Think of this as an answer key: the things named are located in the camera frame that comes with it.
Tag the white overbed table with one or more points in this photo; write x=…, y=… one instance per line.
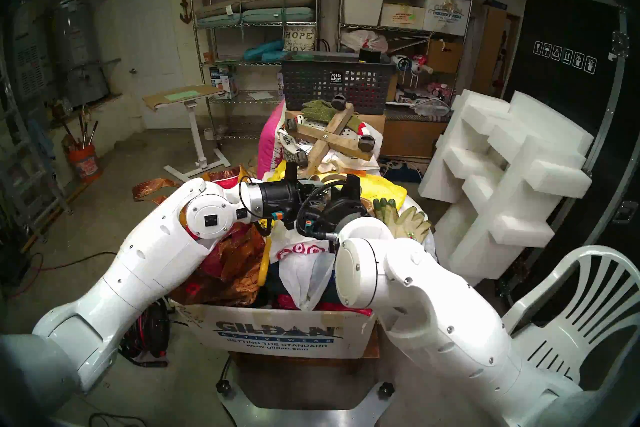
x=182, y=95

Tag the red fabric item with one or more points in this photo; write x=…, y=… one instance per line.
x=350, y=308

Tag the grey water heater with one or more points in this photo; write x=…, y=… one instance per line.
x=79, y=48

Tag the white door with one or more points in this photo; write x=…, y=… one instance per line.
x=150, y=46

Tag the white Gildan cardboard box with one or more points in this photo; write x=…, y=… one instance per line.
x=210, y=331

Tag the white plastic chair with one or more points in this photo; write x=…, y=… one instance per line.
x=597, y=252

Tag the black star knob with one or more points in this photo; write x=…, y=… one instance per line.
x=385, y=388
x=223, y=386

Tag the white red plastic bag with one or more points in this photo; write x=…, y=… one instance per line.
x=364, y=41

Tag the white labelled carton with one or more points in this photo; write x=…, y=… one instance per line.
x=402, y=17

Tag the beige green-tipped work glove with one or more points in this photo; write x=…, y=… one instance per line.
x=387, y=218
x=415, y=226

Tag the red gold patterned bag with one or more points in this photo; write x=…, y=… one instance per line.
x=235, y=261

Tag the white foam packing block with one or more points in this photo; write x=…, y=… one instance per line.
x=515, y=161

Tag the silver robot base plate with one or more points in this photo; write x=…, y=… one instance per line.
x=305, y=418

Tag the blue cloth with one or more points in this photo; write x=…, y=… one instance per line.
x=42, y=141

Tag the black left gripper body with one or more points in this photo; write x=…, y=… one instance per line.
x=280, y=201

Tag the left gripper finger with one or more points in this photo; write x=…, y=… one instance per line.
x=311, y=187
x=309, y=203

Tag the wooden cross caster dolly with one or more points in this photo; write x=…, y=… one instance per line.
x=345, y=145

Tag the grey furnace unit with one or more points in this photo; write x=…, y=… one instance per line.
x=30, y=68

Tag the green knit gloves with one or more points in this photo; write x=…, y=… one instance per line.
x=320, y=111

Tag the orange bucket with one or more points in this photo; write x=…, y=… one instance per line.
x=85, y=165

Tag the white Gildan carton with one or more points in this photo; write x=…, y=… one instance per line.
x=447, y=15

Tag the blue white appliance box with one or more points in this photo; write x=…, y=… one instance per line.
x=223, y=83

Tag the yellow cloth bag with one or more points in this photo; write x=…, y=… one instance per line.
x=382, y=188

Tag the brown anchor wall decoration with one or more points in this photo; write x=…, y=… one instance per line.
x=185, y=13

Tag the dark mesh plastic basket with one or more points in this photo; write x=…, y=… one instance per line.
x=307, y=83

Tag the small black box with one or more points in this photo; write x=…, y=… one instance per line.
x=371, y=56

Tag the white red-target plastic bag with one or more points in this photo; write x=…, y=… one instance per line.
x=305, y=276

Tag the white storage bin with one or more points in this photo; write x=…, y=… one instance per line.
x=363, y=8

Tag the aluminium ladder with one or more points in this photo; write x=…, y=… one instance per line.
x=55, y=183

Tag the teal foam pads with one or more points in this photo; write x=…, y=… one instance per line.
x=264, y=52

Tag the brown wooden cabinet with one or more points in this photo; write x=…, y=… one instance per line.
x=492, y=48

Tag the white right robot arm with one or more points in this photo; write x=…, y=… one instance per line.
x=425, y=311

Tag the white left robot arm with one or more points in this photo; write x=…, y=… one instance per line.
x=150, y=261

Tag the mint seat cushion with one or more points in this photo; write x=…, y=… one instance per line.
x=275, y=15

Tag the HOPE printed pillow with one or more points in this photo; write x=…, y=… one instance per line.
x=299, y=40

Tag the pink artificial flowers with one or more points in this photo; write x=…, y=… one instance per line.
x=437, y=90

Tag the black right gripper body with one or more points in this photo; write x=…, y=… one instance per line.
x=345, y=213

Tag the pink white pillow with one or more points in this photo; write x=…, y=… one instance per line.
x=270, y=141

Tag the black flight case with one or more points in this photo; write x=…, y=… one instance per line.
x=555, y=106

